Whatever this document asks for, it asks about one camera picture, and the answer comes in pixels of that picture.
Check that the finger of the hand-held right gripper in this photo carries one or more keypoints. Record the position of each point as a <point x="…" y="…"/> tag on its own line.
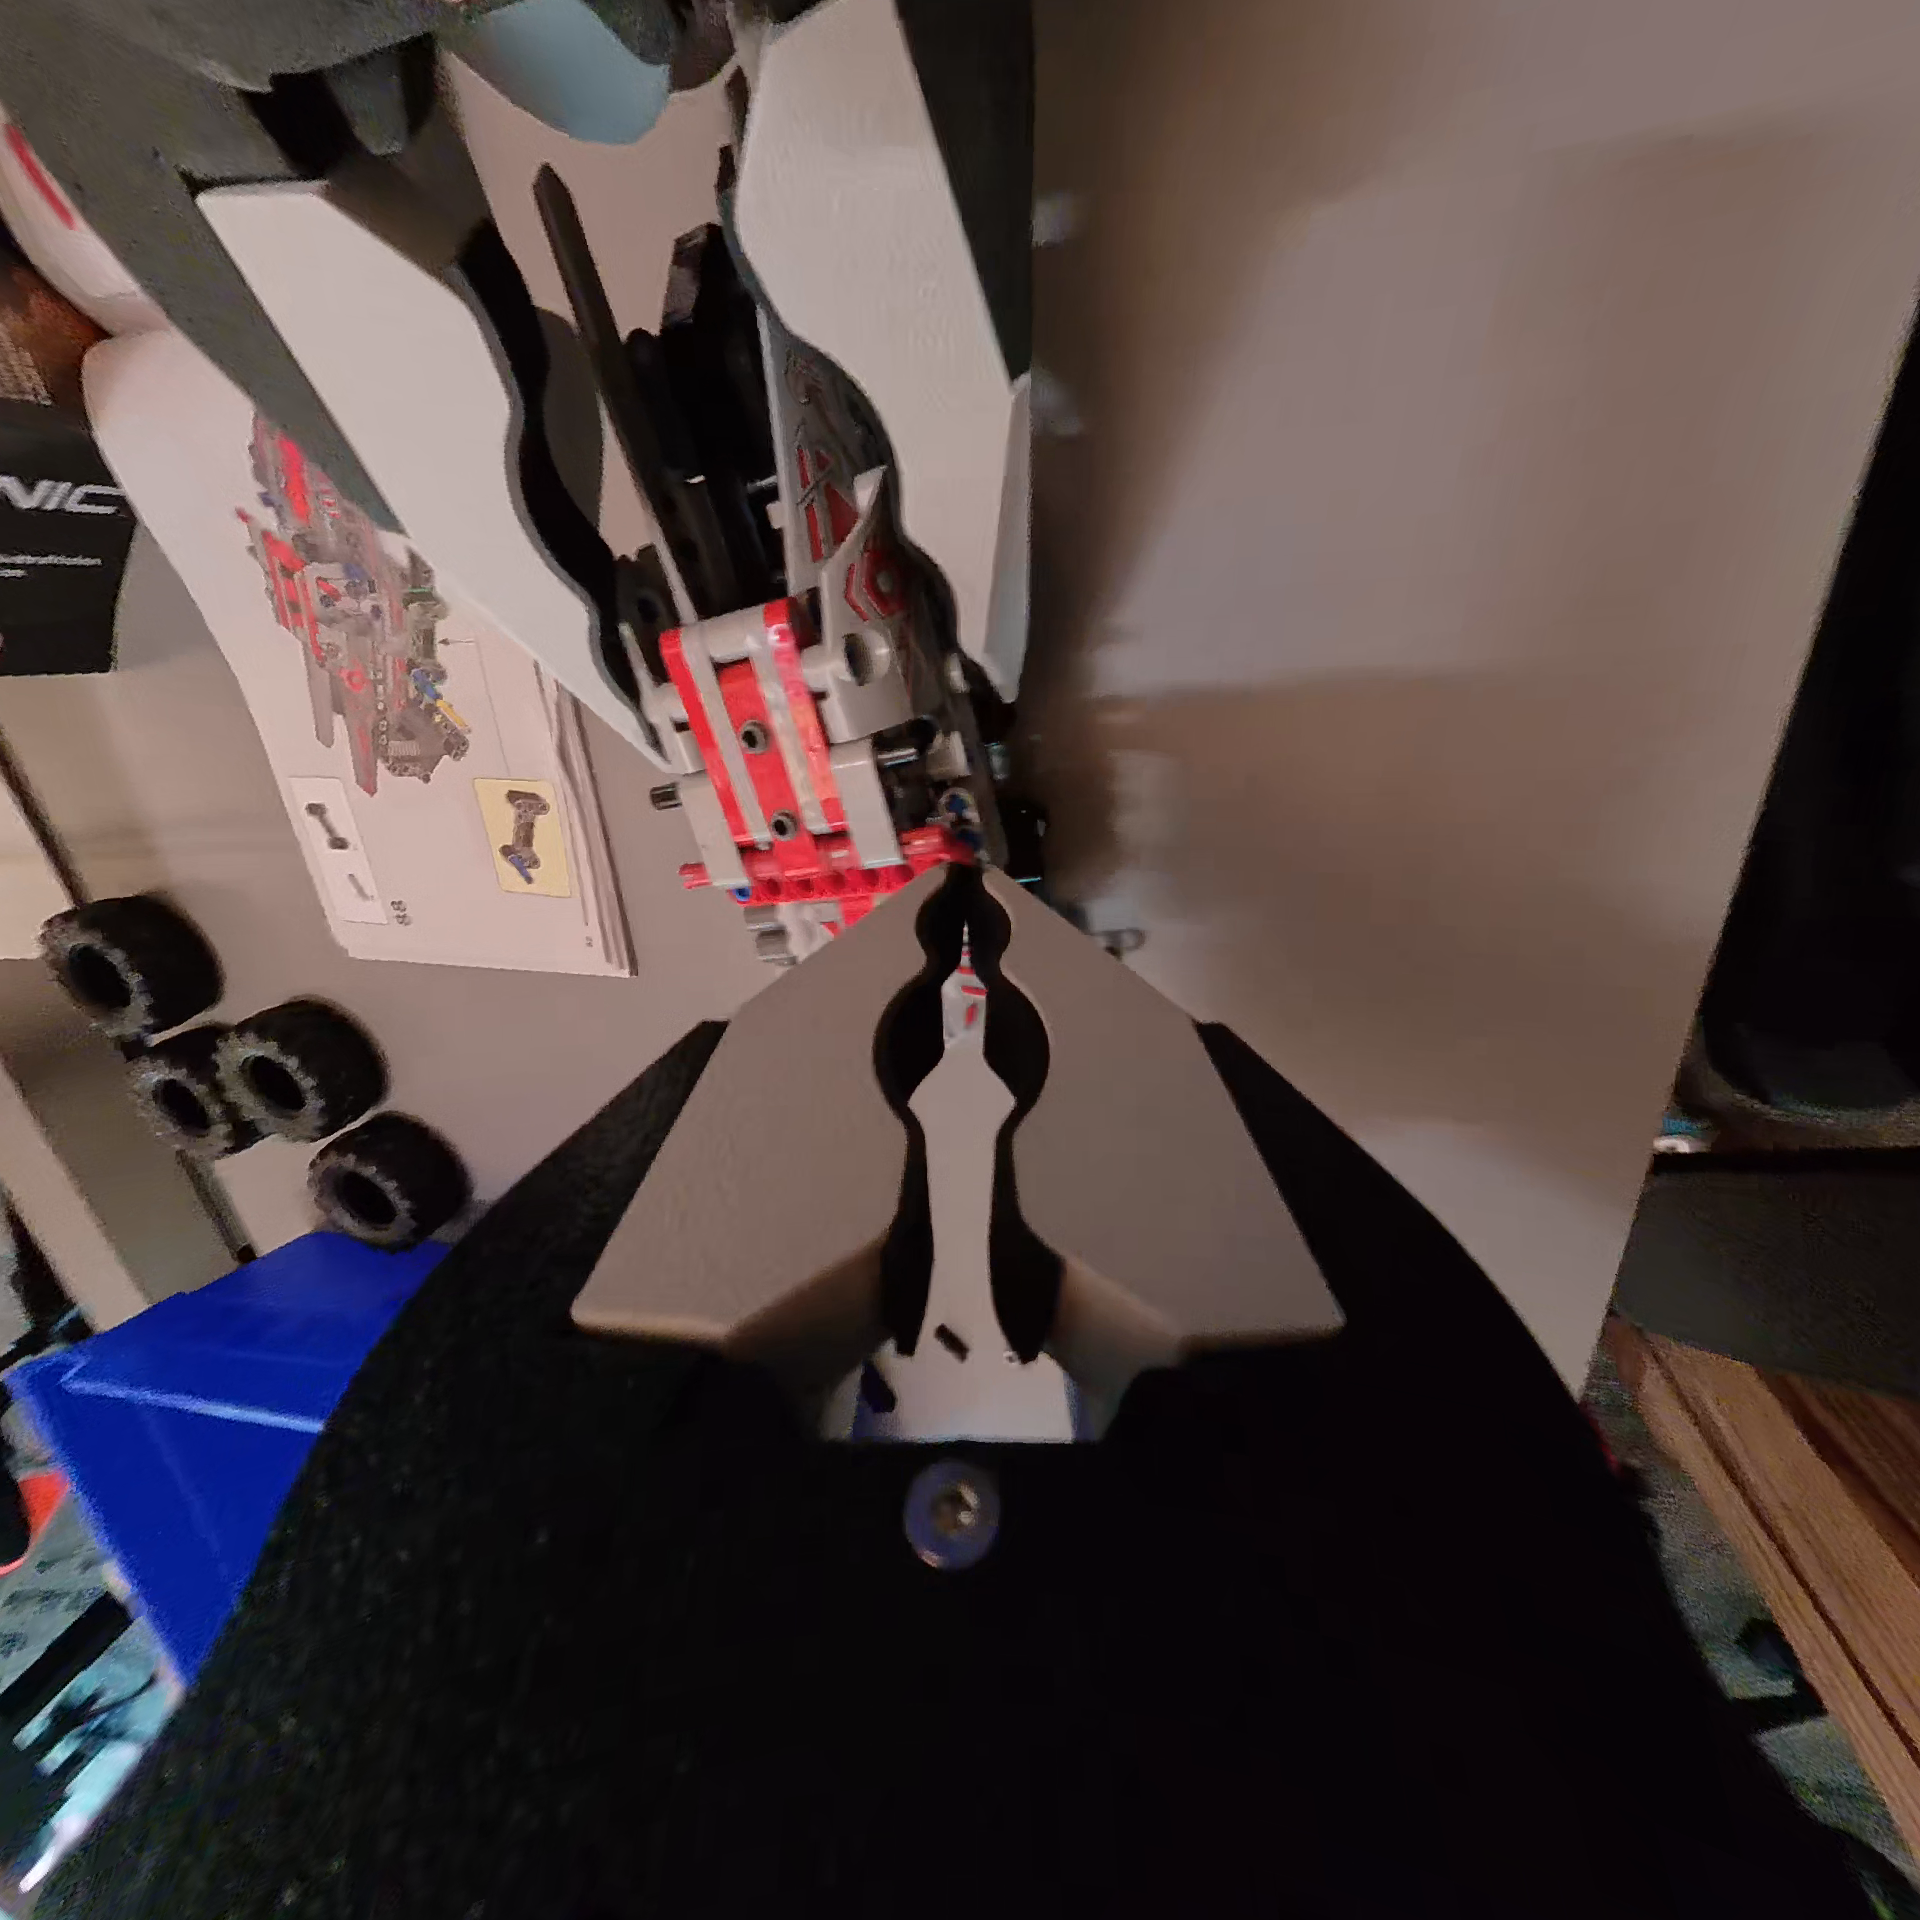
<point x="885" y="224"/>
<point x="390" y="376"/>

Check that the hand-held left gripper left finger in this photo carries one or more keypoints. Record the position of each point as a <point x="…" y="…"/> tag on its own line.
<point x="751" y="1142"/>

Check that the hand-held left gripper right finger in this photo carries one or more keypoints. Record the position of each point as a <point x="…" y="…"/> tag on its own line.
<point x="1185" y="1155"/>

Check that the grey red toy truck model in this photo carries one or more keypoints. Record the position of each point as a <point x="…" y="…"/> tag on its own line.
<point x="751" y="720"/>

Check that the white desk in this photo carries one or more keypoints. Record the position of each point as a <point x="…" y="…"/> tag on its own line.
<point x="1424" y="599"/>

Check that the black toy set box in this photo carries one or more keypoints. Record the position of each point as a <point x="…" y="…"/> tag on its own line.
<point x="53" y="525"/>

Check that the building instruction booklet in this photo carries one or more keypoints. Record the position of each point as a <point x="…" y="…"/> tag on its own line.
<point x="435" y="886"/>

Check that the blue plastic bin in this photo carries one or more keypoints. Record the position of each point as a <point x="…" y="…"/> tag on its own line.
<point x="195" y="1395"/>

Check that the wooden board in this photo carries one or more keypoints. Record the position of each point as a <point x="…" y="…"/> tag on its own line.
<point x="1799" y="1499"/>

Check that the red plastic piece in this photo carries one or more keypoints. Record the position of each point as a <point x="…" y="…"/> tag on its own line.
<point x="30" y="1515"/>

